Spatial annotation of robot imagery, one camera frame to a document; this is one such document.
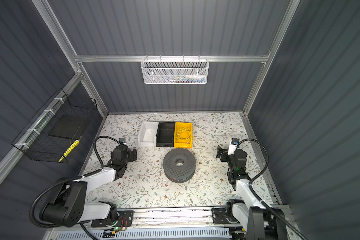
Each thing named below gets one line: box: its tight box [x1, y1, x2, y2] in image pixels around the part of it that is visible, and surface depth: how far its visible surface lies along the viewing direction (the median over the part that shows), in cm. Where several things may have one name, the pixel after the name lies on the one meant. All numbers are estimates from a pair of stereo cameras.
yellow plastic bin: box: [173, 122, 193, 148], surface depth 104 cm
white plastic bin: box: [138, 121, 159, 147], surface depth 107 cm
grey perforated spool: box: [162, 148, 196, 183], surface depth 90 cm
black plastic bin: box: [156, 121, 175, 147], surface depth 107 cm
